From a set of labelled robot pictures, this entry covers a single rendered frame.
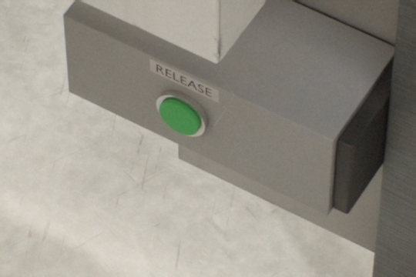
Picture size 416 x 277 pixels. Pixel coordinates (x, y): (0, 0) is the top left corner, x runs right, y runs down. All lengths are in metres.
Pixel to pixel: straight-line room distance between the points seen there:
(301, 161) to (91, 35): 0.16
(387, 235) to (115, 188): 1.33
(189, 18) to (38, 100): 1.70
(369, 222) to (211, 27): 0.42
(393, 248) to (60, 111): 1.41
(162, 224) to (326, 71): 1.39
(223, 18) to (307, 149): 0.22
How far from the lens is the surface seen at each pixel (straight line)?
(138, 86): 1.53
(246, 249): 2.84
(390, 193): 1.55
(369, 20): 1.50
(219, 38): 1.29
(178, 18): 1.29
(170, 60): 1.49
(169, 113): 1.52
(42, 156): 2.93
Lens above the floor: 2.35
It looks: 53 degrees down
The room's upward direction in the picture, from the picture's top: straight up
